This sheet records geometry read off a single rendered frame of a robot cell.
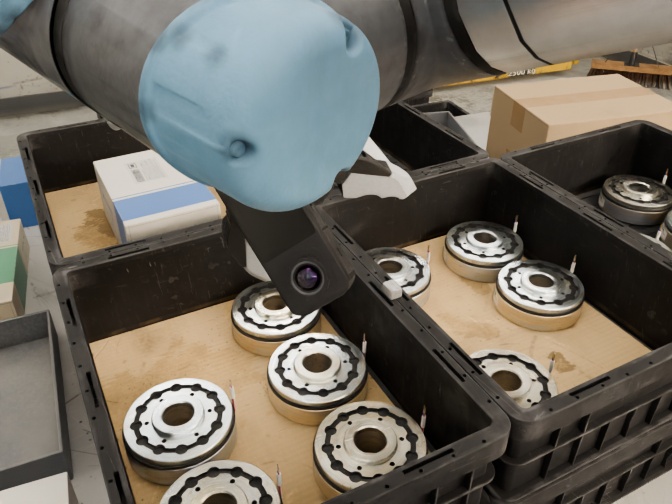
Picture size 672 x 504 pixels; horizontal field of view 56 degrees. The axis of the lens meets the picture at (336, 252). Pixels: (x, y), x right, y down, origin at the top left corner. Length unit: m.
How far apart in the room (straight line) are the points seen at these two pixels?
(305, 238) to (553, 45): 0.19
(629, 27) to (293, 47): 0.13
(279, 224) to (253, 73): 0.21
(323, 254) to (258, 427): 0.30
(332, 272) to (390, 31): 0.17
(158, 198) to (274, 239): 0.47
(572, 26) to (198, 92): 0.14
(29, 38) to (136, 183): 0.62
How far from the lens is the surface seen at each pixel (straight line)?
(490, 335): 0.77
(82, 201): 1.08
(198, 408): 0.63
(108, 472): 0.52
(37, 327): 1.01
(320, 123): 0.22
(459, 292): 0.82
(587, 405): 0.59
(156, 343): 0.76
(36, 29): 0.29
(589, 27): 0.27
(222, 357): 0.73
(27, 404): 0.93
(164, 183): 0.89
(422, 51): 0.29
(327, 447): 0.60
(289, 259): 0.40
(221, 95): 0.20
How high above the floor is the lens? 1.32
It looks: 34 degrees down
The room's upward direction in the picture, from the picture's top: straight up
